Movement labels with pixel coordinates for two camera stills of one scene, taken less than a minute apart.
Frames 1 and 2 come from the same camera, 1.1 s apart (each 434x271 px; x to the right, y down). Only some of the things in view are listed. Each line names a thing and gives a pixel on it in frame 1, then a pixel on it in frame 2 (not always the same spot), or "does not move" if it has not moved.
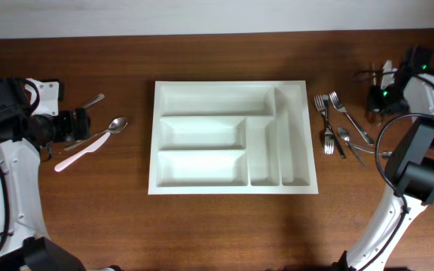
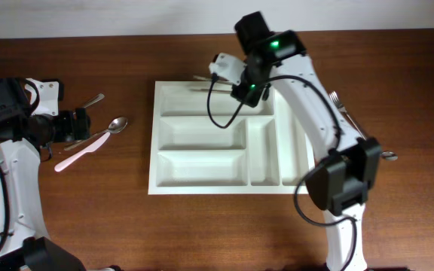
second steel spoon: (99, 97) does not move
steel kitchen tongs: (374, 74) -> (209, 79)
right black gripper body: (387, 98) -> (247, 92)
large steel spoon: (117, 125) does not move
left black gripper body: (66, 128) does not move
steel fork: (340, 107) does not move
